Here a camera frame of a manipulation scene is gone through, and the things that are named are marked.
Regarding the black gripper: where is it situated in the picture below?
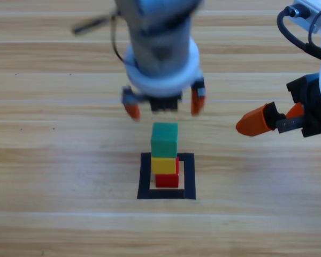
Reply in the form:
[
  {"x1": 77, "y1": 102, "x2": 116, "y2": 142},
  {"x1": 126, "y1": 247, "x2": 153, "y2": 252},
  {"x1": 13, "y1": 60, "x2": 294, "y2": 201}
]
[
  {"x1": 121, "y1": 77, "x2": 206, "y2": 122},
  {"x1": 235, "y1": 73, "x2": 321, "y2": 139}
]

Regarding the green cube block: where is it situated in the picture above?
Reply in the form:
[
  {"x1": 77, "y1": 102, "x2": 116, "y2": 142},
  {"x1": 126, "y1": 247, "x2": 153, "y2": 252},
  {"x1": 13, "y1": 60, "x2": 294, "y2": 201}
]
[{"x1": 150, "y1": 122, "x2": 179, "y2": 158}]

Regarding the yellow cube block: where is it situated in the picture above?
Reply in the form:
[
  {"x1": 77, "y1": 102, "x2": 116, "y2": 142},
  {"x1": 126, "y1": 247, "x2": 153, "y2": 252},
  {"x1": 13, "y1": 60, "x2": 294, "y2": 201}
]
[{"x1": 150, "y1": 156, "x2": 177, "y2": 175}]

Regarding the red cube block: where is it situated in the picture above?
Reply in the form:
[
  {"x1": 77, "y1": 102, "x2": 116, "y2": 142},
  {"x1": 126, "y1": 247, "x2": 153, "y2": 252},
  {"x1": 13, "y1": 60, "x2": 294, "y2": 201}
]
[{"x1": 155, "y1": 156, "x2": 180, "y2": 188}]

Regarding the black tape square outline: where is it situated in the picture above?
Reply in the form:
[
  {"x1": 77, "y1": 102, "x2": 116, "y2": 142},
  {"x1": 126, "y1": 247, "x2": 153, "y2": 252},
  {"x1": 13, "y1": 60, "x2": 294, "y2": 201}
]
[{"x1": 136, "y1": 152, "x2": 197, "y2": 200}]

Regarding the thin black gripper wire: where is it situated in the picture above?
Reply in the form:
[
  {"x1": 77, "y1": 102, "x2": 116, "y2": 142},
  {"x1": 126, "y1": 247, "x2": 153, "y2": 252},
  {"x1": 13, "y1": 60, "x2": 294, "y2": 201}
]
[
  {"x1": 110, "y1": 10, "x2": 127, "y2": 64},
  {"x1": 309, "y1": 4, "x2": 321, "y2": 47}
]

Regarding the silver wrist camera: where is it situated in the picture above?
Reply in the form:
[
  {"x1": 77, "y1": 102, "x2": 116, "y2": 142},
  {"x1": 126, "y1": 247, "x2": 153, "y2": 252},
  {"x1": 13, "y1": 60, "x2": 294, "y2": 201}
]
[{"x1": 293, "y1": 4, "x2": 320, "y2": 34}]

